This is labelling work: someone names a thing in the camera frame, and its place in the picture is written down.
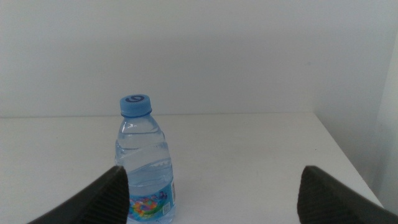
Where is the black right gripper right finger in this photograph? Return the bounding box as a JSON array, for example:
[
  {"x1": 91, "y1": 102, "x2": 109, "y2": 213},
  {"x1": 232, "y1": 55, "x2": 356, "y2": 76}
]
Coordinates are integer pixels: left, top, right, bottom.
[{"x1": 297, "y1": 165, "x2": 398, "y2": 224}]

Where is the clear water bottle blue cap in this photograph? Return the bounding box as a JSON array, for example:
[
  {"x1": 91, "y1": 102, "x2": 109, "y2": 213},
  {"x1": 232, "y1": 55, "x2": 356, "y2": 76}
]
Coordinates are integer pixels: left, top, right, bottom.
[{"x1": 114, "y1": 94, "x2": 177, "y2": 224}]

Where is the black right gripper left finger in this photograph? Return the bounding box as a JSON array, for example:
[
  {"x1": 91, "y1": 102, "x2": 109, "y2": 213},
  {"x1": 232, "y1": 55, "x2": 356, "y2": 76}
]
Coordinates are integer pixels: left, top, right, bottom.
[{"x1": 26, "y1": 165, "x2": 131, "y2": 224}]

